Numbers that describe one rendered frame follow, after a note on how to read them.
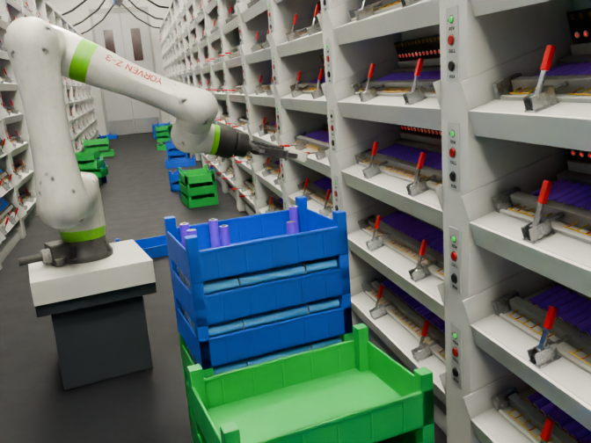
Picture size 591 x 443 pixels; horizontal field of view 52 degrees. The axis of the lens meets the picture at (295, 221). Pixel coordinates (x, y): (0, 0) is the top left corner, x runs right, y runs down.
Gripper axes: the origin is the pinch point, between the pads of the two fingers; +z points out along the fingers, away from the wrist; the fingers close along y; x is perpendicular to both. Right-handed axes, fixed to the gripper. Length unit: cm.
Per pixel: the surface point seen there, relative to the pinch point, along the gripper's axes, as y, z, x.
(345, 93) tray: 25.5, 1.8, 22.2
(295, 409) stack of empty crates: 109, -28, -25
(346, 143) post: 26.1, 5.3, 8.7
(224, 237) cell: 79, -36, -9
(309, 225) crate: 69, -17, -6
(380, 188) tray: 56, 4, 2
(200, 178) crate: -211, 10, -51
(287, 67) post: -45, 4, 27
